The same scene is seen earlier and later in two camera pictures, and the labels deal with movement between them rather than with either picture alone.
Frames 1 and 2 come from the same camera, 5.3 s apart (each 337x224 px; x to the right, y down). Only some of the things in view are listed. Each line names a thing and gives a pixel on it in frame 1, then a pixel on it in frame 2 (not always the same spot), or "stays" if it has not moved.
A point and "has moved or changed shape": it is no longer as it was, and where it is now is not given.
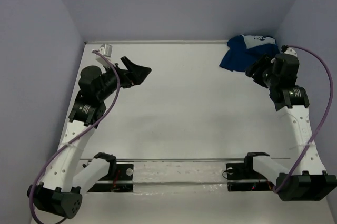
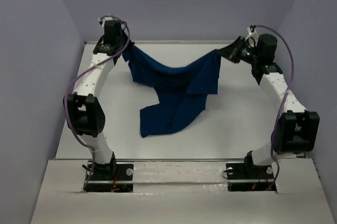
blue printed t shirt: (244, 50) has moved or changed shape
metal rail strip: (132, 159) stays
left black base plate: (125, 172) stays
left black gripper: (126, 75) to (126, 44)
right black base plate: (245, 171) stays
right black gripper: (264, 61) to (232, 51)
